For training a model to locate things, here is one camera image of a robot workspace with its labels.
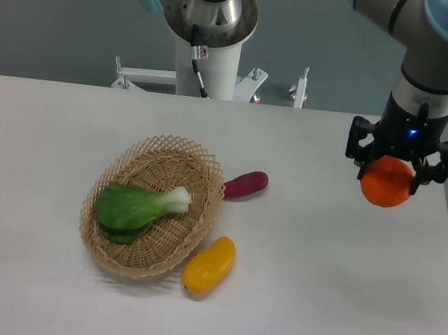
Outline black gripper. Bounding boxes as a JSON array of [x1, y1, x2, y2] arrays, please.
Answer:
[[345, 93, 448, 195]]

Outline orange fruit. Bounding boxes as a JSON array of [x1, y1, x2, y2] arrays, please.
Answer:
[[360, 156, 414, 208]]

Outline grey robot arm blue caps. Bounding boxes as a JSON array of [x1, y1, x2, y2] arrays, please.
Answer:
[[139, 0, 448, 193]]

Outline woven wicker basket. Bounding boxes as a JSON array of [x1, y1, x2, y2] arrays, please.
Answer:
[[79, 135, 225, 279]]

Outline white levelling foot stand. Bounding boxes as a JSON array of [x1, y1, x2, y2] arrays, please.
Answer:
[[288, 66, 311, 109]]

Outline purple sweet potato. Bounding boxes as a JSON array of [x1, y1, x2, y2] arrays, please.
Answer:
[[223, 170, 269, 199]]

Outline yellow mango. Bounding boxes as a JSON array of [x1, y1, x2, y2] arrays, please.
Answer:
[[181, 236, 237, 296]]

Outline green bok choy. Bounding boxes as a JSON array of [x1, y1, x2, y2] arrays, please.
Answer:
[[93, 183, 192, 244]]

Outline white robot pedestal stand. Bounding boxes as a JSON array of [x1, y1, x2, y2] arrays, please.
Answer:
[[112, 0, 269, 103]]

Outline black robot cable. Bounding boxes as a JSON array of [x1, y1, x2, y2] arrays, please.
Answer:
[[181, 23, 221, 99]]

